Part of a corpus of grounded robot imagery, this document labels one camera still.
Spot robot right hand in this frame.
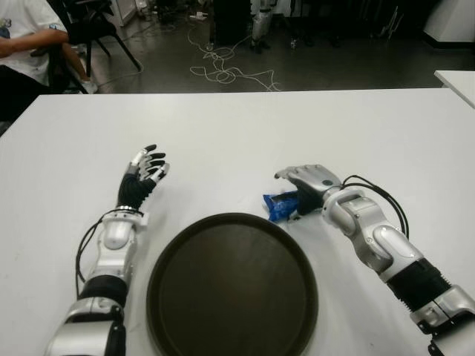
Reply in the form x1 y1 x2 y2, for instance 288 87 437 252
274 163 342 217

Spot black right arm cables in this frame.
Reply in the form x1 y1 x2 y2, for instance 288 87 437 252
341 174 411 238

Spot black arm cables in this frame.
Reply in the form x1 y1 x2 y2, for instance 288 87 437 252
341 174 411 238
76 214 108 294

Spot black chair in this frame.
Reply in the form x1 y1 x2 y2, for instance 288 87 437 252
55 0 143 85

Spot silver humanoid robot legs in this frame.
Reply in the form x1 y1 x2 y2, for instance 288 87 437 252
249 0 276 53

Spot white cabinet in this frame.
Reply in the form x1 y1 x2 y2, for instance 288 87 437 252
422 0 475 49

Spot blue Oreo cookie pack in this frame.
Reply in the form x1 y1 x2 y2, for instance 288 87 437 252
262 189 300 223

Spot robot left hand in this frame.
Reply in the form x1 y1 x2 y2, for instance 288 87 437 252
117 144 171 214

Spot tangled white floor cable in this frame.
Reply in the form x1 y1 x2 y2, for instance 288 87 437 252
186 25 281 92

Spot seated person in white shirt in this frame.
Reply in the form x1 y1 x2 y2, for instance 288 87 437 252
0 0 99 123

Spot white side table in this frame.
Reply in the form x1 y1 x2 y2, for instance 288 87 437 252
433 69 475 109

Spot black cabinet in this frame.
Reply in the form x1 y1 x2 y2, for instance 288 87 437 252
211 0 254 45

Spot round dark brown tray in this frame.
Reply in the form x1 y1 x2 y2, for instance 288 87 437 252
145 212 319 356

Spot folded silver metal stand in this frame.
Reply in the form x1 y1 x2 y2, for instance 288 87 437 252
378 2 404 40

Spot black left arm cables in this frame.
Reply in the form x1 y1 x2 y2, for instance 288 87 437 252
76 214 108 294

